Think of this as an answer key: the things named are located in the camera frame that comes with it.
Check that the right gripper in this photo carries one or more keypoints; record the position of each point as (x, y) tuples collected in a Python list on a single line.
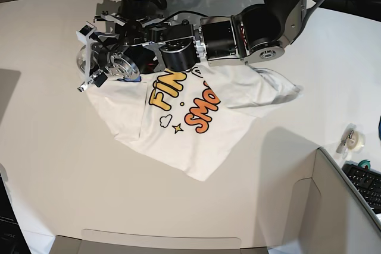
[(116, 23)]

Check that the white printed t-shirt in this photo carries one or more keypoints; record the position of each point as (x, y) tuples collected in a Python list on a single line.
[(190, 120)]

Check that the grey partition panel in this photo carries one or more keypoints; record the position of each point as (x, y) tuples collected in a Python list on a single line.
[(326, 215)]

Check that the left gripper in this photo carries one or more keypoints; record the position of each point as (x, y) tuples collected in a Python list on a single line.
[(94, 60)]

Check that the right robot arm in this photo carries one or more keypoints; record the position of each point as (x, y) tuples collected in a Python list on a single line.
[(141, 11)]

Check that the clear tape dispenser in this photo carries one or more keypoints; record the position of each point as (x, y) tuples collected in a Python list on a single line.
[(352, 141)]

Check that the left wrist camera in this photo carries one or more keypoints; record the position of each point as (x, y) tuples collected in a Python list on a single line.
[(86, 33)]

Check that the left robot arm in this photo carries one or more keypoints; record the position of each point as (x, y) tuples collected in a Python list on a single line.
[(144, 42)]

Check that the black computer keyboard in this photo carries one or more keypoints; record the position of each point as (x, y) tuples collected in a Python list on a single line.
[(367, 183)]

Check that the green tape roll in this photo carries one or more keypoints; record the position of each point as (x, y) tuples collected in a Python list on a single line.
[(365, 164)]

